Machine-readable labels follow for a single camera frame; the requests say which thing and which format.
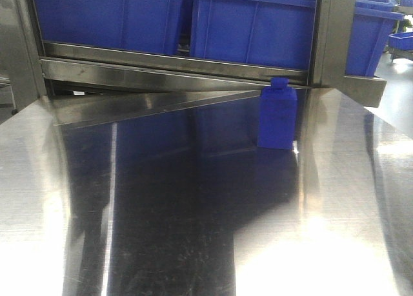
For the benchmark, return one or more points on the blue bottle-shaped part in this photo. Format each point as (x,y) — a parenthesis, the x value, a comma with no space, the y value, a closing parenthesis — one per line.
(277,115)

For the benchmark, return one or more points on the stainless steel shelf rack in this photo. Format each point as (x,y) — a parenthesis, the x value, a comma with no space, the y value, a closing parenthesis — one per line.
(32,66)

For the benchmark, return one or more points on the blue plastic bin middle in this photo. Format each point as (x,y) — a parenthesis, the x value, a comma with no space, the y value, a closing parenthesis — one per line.
(275,33)

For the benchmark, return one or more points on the blue plastic bin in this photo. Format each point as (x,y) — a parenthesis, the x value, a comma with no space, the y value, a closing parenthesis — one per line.
(142,25)
(373,22)
(275,33)

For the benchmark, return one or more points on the blue plastic bin left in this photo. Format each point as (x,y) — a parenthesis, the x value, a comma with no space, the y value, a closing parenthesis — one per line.
(142,25)

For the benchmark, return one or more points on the blue plastic bin right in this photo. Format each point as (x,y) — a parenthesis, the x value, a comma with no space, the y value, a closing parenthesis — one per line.
(373,22)

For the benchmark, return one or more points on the distant blue tray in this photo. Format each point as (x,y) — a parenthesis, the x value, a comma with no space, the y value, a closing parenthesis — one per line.
(401,41)

